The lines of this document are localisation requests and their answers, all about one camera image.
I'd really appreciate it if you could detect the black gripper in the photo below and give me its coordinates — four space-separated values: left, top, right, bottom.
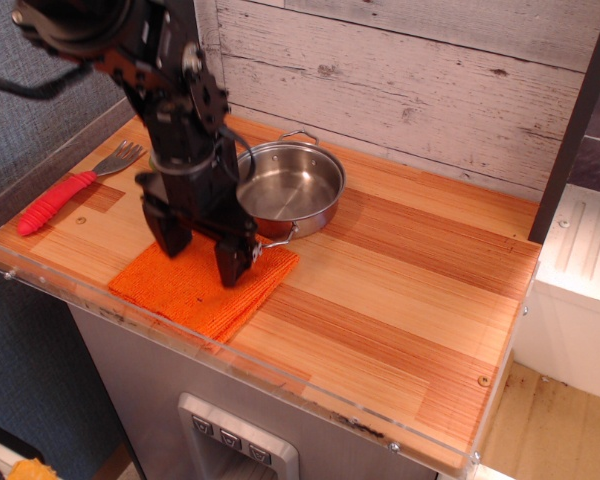
135 144 259 287

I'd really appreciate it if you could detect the orange knitted cloth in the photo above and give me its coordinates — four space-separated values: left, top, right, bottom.
108 236 299 343

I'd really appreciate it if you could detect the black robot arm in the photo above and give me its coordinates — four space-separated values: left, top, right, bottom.
13 1 257 287

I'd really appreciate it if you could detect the yellow object at corner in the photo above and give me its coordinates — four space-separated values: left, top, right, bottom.
6 458 59 480

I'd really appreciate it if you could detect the stainless steel pot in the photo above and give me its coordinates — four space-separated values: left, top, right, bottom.
237 129 346 245

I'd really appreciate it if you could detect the grey toy fridge cabinet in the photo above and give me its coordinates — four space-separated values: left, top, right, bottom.
70 307 438 479

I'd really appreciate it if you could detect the clear acrylic table guard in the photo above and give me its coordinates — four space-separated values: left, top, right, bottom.
0 237 541 474

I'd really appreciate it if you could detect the silver dispenser panel with buttons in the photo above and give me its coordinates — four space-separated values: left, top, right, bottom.
178 392 300 479

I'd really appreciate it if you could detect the white toy sink unit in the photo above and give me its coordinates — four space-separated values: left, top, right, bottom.
513 185 600 397

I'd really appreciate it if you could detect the fork with red handle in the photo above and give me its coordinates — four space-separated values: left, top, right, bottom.
17 141 145 236

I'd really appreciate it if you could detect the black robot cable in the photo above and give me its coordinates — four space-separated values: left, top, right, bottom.
0 64 94 101

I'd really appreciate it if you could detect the dark right post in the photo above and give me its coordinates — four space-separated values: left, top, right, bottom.
528 33 600 244

